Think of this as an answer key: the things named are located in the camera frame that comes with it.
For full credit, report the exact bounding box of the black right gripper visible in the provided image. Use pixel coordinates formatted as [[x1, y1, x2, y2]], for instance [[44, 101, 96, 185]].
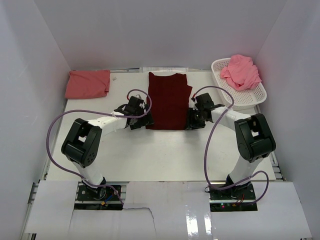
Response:
[[184, 107, 206, 130]]

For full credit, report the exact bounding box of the dark red t-shirt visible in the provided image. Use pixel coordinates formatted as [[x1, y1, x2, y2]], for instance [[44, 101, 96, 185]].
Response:
[[146, 72, 192, 131]]

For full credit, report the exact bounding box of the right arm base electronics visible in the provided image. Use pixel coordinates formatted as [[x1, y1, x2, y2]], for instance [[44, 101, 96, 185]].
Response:
[[204, 183, 258, 213]]

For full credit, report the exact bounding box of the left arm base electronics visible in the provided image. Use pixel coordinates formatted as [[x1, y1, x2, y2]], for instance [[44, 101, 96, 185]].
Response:
[[74, 182, 127, 211]]

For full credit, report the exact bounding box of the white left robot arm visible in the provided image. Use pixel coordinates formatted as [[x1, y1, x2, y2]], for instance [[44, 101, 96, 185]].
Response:
[[61, 95, 154, 200]]

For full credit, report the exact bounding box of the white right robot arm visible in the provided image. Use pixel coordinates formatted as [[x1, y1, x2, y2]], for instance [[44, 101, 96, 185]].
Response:
[[186, 93, 276, 200]]

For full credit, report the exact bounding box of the white plastic basket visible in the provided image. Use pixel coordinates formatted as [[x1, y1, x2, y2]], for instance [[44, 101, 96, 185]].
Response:
[[211, 57, 268, 111]]

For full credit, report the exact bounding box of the folded salmon t-shirt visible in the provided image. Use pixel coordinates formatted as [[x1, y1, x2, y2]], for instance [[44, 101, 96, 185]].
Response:
[[64, 70, 111, 100]]

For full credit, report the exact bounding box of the crumpled pink t-shirt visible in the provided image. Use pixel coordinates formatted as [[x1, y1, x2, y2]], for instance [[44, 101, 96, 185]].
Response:
[[220, 54, 262, 91]]

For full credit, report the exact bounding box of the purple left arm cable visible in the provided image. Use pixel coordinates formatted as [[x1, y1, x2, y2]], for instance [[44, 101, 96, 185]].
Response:
[[46, 88, 153, 204]]

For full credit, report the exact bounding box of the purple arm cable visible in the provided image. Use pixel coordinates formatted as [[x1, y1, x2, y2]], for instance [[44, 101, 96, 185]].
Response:
[[46, 88, 153, 204], [191, 85, 270, 207]]

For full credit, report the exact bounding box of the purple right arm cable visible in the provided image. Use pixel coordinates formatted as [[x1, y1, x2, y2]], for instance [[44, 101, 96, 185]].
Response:
[[191, 85, 270, 207]]

